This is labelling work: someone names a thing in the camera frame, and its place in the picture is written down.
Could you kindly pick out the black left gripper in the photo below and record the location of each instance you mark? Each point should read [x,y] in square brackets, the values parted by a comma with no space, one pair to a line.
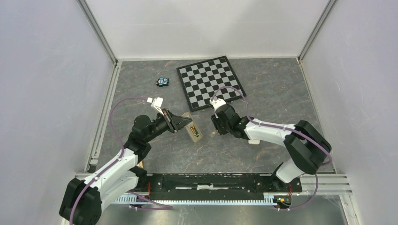
[174,122]

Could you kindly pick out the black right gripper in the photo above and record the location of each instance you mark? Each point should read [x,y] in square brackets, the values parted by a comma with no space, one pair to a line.
[216,121]

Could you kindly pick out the beige remote control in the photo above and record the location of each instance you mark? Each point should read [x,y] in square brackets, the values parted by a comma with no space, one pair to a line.
[192,128]

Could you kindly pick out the beige battery cover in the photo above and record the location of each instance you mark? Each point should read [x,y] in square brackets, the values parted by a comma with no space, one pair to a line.
[213,134]

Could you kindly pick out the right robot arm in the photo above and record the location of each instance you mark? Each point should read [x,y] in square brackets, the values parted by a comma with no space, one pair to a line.
[307,148]

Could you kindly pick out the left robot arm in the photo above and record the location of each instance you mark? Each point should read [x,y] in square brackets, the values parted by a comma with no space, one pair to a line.
[85,200]

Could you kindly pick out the white remote control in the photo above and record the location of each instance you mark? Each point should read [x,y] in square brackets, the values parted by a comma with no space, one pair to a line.
[254,142]

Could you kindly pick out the small blue owl toy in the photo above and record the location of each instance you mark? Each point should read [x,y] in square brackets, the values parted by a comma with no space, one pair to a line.
[162,82]

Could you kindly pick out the black white checkerboard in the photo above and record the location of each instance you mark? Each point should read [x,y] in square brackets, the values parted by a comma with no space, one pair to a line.
[201,80]

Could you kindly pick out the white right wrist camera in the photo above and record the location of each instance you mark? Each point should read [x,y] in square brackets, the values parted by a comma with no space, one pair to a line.
[217,103]

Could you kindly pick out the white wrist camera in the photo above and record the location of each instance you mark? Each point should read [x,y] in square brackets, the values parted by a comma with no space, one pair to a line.
[217,103]
[156,104]

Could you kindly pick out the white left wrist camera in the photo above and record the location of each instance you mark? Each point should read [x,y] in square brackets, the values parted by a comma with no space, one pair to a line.
[156,104]

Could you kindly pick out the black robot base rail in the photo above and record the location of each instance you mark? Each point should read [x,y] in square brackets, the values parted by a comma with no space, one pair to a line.
[213,186]

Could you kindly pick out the white cable duct strip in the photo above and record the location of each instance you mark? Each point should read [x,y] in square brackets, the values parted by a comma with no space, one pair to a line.
[267,200]

